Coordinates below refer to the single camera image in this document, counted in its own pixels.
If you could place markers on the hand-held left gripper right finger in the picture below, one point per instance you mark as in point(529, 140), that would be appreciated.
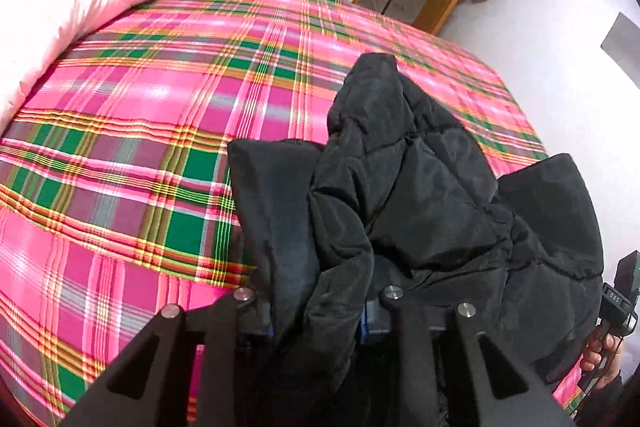
point(400, 332)

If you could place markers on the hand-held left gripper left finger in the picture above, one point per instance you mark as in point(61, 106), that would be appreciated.
point(235, 332)

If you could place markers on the black padded jacket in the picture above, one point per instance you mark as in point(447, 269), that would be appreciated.
point(410, 207)

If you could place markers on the person's right hand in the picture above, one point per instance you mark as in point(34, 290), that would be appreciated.
point(600, 357)

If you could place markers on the pink plaid bed sheet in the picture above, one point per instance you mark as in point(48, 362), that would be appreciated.
point(125, 132)

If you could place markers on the pale pink duvet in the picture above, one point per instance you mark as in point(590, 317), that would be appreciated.
point(75, 2)

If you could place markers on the grey wall panel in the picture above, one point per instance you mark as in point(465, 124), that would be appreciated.
point(622, 42)

